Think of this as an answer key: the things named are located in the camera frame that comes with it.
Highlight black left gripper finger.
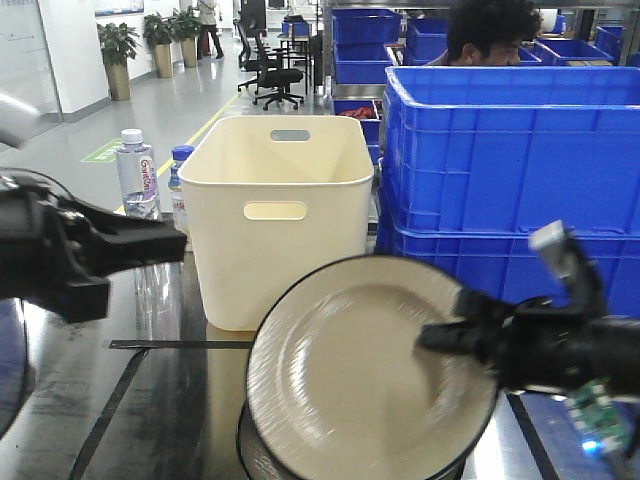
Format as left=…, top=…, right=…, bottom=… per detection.
left=59, top=198, right=186, bottom=275

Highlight grey tipped right gripper finger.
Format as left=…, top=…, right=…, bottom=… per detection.
left=528, top=220, right=608, bottom=315

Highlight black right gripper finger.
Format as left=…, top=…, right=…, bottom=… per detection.
left=416, top=292, right=515, bottom=373

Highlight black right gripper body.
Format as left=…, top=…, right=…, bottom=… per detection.
left=495, top=302, right=639, bottom=398

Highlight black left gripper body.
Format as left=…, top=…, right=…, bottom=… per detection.
left=1, top=173, right=110, bottom=323

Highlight beige ceramic plate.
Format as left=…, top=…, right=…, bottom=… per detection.
left=246, top=256, right=497, bottom=479

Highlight clear water bottle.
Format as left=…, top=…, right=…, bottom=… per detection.
left=116, top=128, right=161, bottom=220

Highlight green circuit board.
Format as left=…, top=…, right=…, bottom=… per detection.
left=565, top=380, right=632, bottom=457

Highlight blue capped water bottle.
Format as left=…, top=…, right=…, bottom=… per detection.
left=168, top=144, right=195, bottom=235

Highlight large blue stacked crates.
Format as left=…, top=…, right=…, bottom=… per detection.
left=376, top=66, right=639, bottom=316

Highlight cream plastic bin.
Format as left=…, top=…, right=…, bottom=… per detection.
left=179, top=115, right=374, bottom=331

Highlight black office chair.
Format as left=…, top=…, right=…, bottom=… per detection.
left=234, top=20, right=305, bottom=111

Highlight dark haired person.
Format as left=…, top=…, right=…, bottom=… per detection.
left=428, top=0, right=541, bottom=67

